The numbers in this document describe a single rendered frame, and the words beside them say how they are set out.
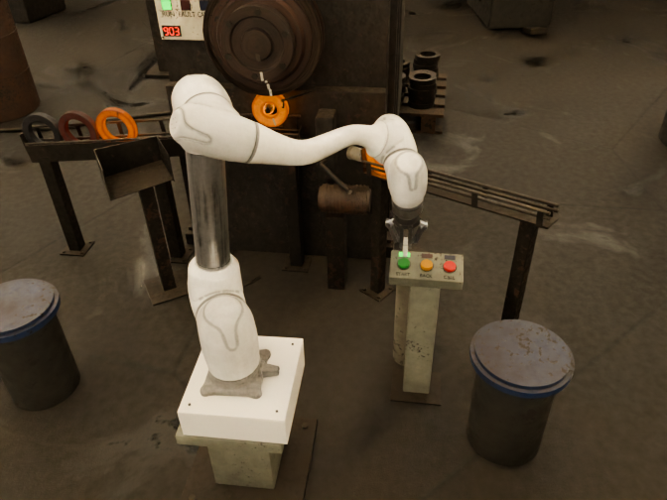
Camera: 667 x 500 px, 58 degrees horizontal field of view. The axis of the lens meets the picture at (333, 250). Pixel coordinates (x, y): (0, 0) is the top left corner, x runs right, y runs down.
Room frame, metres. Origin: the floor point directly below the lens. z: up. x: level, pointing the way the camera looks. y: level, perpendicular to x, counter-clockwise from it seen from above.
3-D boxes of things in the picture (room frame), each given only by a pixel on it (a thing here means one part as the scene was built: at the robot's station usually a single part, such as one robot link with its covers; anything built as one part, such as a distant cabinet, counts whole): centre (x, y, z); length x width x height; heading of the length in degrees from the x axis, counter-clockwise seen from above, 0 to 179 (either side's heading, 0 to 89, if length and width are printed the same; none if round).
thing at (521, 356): (1.33, -0.59, 0.21); 0.32 x 0.32 x 0.43
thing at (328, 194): (2.21, -0.06, 0.27); 0.22 x 0.13 x 0.53; 81
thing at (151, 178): (2.21, 0.81, 0.36); 0.26 x 0.20 x 0.72; 116
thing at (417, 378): (1.56, -0.31, 0.31); 0.24 x 0.16 x 0.62; 81
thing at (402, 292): (1.73, -0.29, 0.26); 0.12 x 0.12 x 0.52
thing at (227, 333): (1.25, 0.31, 0.63); 0.18 x 0.16 x 0.22; 19
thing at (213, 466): (1.24, 0.30, 0.15); 0.40 x 0.40 x 0.31; 82
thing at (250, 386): (1.24, 0.28, 0.49); 0.22 x 0.18 x 0.06; 84
